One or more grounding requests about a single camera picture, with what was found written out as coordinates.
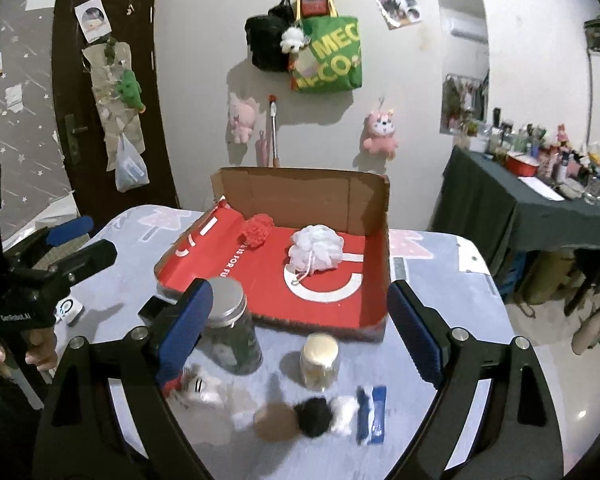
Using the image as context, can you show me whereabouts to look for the white fluffy bunny scrunchie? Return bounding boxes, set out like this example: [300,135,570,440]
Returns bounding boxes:
[163,364,227,406]

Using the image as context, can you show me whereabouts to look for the white ruffled scrunchie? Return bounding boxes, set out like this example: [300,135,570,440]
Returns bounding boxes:
[328,396,358,437]

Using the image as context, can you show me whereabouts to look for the tan round powder puff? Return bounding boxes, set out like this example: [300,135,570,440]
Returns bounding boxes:
[252,402,300,442]

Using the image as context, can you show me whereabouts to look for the coral knitted scrunchie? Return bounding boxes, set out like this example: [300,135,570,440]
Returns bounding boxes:
[242,214,275,249]

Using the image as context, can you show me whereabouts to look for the black knitted scrunchie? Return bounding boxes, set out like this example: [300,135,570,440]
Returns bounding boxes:
[294,396,334,439]

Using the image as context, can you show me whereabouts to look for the white mesh bath pouf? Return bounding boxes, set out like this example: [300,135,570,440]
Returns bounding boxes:
[287,224,344,285]

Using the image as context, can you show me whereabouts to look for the person's left hand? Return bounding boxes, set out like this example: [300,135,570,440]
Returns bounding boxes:
[0,327,58,378]

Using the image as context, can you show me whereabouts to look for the black small box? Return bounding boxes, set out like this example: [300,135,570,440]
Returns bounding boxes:
[137,296,175,333]

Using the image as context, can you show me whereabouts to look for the plastic bag on door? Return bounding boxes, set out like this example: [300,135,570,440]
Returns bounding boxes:
[114,133,149,193]

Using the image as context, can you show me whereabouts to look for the blue tissue packet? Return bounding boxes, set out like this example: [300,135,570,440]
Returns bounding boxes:
[356,386,387,445]

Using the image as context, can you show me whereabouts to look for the large glass jar green contents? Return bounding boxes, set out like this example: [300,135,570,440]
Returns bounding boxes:
[204,276,262,376]

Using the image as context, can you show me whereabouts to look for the green plush on door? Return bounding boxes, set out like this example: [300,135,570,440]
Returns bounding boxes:
[116,68,146,113]

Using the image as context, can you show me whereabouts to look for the beige hanging door organizer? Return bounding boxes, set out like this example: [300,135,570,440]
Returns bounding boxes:
[82,38,145,171]

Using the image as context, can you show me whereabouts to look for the small plastic jar gold contents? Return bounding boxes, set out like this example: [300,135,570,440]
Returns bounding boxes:
[300,333,340,391]

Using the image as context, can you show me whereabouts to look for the green cloth side table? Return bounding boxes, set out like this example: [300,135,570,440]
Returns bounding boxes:
[430,148,600,298]

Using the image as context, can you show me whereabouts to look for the cardboard box red interior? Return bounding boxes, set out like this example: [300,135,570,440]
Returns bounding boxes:
[155,167,390,341]

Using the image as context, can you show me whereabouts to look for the dark wooden door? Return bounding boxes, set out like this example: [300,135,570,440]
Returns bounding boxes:
[52,0,178,230]

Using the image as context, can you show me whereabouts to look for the red bowl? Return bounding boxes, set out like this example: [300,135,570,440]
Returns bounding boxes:
[505,154,540,177]

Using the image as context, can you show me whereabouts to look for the white stick red tip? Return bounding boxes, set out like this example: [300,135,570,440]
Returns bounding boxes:
[268,94,279,168]

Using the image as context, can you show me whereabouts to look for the green tote bag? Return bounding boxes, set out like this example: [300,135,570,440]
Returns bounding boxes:
[289,0,363,94]

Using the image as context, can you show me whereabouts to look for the pink bunny plush on wall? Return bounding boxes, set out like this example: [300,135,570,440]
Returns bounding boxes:
[228,93,259,144]

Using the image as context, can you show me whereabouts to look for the black bag on wall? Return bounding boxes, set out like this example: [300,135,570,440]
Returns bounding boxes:
[245,0,296,73]

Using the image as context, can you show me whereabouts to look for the white plush keychain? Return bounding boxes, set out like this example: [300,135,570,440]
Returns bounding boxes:
[279,26,306,54]

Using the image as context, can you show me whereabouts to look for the pink cat plush on wall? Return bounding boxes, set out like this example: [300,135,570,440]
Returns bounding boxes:
[362,110,399,160]

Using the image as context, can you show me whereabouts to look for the wall mirror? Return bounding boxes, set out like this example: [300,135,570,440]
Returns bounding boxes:
[438,0,490,134]

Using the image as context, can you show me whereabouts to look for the photo poster on wall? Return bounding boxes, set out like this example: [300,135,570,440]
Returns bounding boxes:
[374,0,422,30]

